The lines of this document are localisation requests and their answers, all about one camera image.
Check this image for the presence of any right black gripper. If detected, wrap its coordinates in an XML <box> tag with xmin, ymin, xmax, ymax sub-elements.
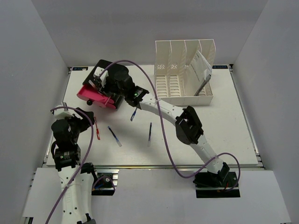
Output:
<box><xmin>95</xmin><ymin>77</ymin><xmax>128</xmax><ymax>98</ymax></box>

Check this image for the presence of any black pink drawer organizer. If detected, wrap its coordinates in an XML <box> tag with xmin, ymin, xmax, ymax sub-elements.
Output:
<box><xmin>77</xmin><ymin>59</ymin><xmax>129</xmax><ymax>109</ymax></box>

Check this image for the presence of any blue clear-cap pen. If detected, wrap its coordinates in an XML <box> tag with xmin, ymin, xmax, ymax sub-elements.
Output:
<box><xmin>108</xmin><ymin>126</ymin><xmax>122</xmax><ymax>147</ymax></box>

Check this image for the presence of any dark blue pen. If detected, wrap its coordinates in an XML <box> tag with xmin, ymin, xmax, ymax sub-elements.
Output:
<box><xmin>147</xmin><ymin>122</ymin><xmax>152</xmax><ymax>147</ymax></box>

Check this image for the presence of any white instruction booklet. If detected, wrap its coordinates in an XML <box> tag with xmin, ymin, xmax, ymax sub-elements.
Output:
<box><xmin>186</xmin><ymin>50</ymin><xmax>212</xmax><ymax>96</ymax></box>

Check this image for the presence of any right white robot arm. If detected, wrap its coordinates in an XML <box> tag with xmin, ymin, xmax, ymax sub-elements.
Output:
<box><xmin>83</xmin><ymin>63</ymin><xmax>229</xmax><ymax>187</ymax></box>

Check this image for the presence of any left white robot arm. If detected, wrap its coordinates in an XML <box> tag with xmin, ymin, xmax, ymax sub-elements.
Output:
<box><xmin>51</xmin><ymin>108</ymin><xmax>99</xmax><ymax>224</ymax></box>

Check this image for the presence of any red gel pen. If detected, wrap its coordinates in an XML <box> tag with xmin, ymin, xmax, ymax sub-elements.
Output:
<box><xmin>94</xmin><ymin>116</ymin><xmax>100</xmax><ymax>140</ymax></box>

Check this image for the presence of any blue gel pen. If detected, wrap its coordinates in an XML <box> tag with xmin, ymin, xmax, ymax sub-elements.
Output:
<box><xmin>130</xmin><ymin>108</ymin><xmax>137</xmax><ymax>121</ymax></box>

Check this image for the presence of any white file rack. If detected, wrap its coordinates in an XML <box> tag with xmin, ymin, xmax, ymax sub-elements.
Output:
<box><xmin>154</xmin><ymin>39</ymin><xmax>215</xmax><ymax>106</ymax></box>

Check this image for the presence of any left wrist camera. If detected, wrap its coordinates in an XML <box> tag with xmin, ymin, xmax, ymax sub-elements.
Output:
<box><xmin>52</xmin><ymin>108</ymin><xmax>74</xmax><ymax>120</ymax></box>

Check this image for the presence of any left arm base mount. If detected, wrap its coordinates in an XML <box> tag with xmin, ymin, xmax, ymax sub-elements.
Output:
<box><xmin>80</xmin><ymin>163</ymin><xmax>116</xmax><ymax>196</ymax></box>

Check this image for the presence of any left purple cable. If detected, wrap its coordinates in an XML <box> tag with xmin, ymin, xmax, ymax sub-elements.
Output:
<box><xmin>44</xmin><ymin>105</ymin><xmax>115</xmax><ymax>224</ymax></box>

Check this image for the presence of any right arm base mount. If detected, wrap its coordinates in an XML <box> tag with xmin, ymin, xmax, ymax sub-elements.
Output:
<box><xmin>193</xmin><ymin>162</ymin><xmax>241</xmax><ymax>199</ymax></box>

